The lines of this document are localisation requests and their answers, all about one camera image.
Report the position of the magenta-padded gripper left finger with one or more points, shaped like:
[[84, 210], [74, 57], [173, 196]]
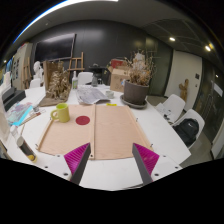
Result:
[[76, 160]]

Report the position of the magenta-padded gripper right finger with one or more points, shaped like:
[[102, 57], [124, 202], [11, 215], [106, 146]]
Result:
[[148, 160]]

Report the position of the flat round red coaster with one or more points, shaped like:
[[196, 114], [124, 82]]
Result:
[[82, 120]]

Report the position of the black backpack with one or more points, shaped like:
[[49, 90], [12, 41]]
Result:
[[186, 131]]

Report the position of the lime green mug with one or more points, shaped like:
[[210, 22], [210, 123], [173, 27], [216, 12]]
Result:
[[62, 113]]

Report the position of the black cylindrical tube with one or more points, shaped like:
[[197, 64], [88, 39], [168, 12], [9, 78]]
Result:
[[25, 148]]

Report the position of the wooden ruler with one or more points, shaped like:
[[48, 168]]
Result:
[[32, 117]]

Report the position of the white chair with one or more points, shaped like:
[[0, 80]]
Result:
[[196, 115], [176, 104], [85, 78], [35, 83]]

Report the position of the small grey-lidded jar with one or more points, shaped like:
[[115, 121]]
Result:
[[35, 108]]

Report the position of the small yellow tag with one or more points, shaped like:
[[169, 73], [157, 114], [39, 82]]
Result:
[[111, 104]]

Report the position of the grey newspaper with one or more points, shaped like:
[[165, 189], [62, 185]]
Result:
[[90, 95]]

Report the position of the dried plant in grey pot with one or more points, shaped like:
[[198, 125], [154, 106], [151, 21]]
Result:
[[136, 91]]

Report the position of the colourful painted sheet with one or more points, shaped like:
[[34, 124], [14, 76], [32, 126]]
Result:
[[19, 113]]

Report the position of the small white cup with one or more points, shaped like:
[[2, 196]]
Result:
[[109, 94]]

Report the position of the brown root wood sculpture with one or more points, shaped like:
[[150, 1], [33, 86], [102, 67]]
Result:
[[58, 86]]

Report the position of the white spray bottle green label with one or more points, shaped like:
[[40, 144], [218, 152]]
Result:
[[74, 81]]

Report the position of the grey translucent bottle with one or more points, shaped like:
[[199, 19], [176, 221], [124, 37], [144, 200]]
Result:
[[94, 81]]

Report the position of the brown cardboard box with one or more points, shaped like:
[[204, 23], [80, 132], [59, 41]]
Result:
[[116, 81]]

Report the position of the black flat box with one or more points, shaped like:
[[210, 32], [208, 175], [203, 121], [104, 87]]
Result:
[[13, 98]]

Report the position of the black side table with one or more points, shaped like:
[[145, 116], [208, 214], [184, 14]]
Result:
[[100, 71]]

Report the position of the wooden easel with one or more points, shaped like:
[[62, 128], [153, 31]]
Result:
[[76, 63], [27, 71]]

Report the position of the white plaster bust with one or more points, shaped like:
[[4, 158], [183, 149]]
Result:
[[37, 69]]

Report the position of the red box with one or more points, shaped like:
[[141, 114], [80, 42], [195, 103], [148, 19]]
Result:
[[117, 63]]

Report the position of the white plaster figure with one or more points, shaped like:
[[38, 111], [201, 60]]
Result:
[[139, 57]]

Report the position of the ceiling lights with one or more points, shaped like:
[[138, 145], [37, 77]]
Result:
[[172, 39]]

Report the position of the large white ceiling light panel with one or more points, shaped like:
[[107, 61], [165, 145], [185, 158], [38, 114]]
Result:
[[60, 7]]

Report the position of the wooden wall figure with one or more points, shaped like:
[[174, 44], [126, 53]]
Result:
[[183, 89]]

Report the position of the black wall screen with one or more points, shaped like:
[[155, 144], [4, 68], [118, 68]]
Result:
[[55, 48]]

